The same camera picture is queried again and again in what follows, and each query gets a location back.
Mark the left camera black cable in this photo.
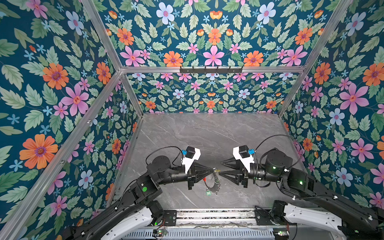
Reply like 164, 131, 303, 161
145, 145, 184, 166

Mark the right small circuit board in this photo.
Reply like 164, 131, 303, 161
273, 230, 290, 240

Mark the right camera black cable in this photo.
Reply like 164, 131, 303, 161
253, 134, 304, 169

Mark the camera black cable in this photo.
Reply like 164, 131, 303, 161
253, 134, 304, 169
145, 145, 184, 166

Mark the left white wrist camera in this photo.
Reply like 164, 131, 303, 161
182, 146, 201, 174

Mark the left small circuit board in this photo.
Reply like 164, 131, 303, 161
153, 229, 168, 238

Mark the small circuit board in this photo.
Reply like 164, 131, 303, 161
153, 229, 168, 238
273, 230, 290, 240

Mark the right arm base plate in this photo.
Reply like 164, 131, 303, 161
254, 203, 298, 227

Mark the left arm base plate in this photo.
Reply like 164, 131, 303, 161
155, 210, 178, 228

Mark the metal keyring with red handle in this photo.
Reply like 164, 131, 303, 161
203, 168, 221, 195

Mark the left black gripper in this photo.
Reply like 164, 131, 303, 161
158, 161, 216, 191

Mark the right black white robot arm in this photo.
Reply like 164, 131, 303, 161
221, 146, 384, 240

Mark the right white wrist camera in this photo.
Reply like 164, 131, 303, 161
233, 145, 255, 173

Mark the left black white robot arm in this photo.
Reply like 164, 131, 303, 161
61, 156, 214, 240

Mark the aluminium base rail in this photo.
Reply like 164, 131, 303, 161
119, 207, 349, 240

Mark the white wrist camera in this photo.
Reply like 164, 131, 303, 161
182, 146, 201, 174
233, 145, 255, 173

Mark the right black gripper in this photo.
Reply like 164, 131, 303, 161
219, 155, 283, 189

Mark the black hook rail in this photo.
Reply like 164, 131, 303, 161
179, 66, 243, 74

